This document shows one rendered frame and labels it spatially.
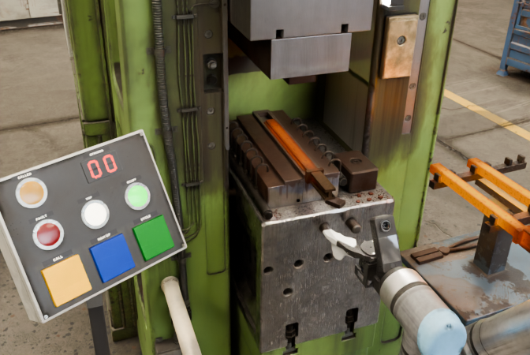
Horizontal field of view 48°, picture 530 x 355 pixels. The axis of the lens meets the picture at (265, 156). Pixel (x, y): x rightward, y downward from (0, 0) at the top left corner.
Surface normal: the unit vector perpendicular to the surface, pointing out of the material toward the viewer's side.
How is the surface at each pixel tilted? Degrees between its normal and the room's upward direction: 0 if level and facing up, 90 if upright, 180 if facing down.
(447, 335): 86
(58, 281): 60
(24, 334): 0
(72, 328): 0
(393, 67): 90
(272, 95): 90
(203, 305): 90
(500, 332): 82
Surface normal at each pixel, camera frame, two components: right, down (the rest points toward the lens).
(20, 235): 0.61, -0.14
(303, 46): 0.33, 0.45
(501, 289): 0.02, -0.88
